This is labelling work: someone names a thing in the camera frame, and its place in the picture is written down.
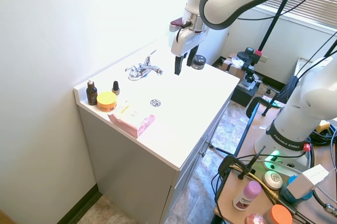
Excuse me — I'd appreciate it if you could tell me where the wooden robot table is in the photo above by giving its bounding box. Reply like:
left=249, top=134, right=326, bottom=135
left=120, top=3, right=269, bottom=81
left=213, top=102, right=337, bottom=224

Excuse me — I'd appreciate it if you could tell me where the pink capped deodorant stick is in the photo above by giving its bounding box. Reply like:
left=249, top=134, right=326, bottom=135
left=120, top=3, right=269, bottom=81
left=232, top=180, right=263, bottom=211

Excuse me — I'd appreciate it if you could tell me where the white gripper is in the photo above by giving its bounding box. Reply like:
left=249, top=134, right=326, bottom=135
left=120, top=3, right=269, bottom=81
left=171, top=25, right=209, bottom=76

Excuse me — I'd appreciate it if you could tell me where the brown dropper bottle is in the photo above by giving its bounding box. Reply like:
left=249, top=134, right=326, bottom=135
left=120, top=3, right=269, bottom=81
left=86, top=78, right=98, bottom=106

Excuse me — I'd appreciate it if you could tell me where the orange round lid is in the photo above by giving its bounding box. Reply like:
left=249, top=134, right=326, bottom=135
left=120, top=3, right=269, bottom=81
left=269, top=204, right=293, bottom=224

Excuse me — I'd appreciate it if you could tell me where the red wrist camera mount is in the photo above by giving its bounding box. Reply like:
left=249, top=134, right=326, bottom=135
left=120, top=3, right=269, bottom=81
left=170, top=16, right=191, bottom=28

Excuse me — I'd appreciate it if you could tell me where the black lidded clear jar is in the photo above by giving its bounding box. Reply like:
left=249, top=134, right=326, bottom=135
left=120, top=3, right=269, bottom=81
left=192, top=54, right=207, bottom=70

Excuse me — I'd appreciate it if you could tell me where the pink tissue packet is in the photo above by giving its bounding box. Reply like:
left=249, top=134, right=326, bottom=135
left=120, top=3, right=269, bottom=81
left=107, top=99, right=155, bottom=138

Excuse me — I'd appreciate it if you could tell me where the black C clamp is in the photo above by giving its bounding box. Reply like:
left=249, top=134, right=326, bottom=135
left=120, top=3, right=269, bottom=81
left=246, top=97, right=284, bottom=117
left=217, top=146, right=265, bottom=182

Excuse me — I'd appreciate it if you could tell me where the yellow lidded orange jar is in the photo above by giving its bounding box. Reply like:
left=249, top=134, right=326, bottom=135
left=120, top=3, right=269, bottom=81
left=96, top=91, right=118, bottom=112

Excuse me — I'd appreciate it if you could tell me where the round white soap tin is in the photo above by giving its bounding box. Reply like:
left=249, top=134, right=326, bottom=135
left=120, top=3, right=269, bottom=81
left=263, top=171, right=284, bottom=190

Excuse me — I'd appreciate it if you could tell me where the chrome sink faucet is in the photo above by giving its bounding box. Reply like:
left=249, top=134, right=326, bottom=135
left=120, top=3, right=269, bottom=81
left=124, top=49, right=164, bottom=81

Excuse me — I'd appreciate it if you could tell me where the grey vanity cabinet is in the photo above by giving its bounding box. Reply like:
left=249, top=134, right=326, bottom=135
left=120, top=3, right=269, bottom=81
left=77, top=97, right=232, bottom=224

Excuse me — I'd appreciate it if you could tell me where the black camera stand pole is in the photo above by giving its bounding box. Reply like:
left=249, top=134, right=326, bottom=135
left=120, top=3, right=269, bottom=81
left=254, top=0, right=292, bottom=64

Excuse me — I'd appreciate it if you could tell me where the dark blue cloth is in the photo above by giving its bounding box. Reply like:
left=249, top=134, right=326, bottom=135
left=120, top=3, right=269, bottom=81
left=280, top=75, right=301, bottom=101

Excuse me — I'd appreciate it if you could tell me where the blue cup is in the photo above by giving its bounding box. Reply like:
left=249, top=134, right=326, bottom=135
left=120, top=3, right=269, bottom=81
left=279, top=175, right=314, bottom=205

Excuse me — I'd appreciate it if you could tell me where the white cardboard box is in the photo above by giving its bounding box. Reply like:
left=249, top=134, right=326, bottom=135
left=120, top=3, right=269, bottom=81
left=286, top=164, right=330, bottom=198

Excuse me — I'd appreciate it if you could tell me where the pink round soap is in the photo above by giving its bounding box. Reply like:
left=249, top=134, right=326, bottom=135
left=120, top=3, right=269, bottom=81
left=245, top=213, right=267, bottom=224

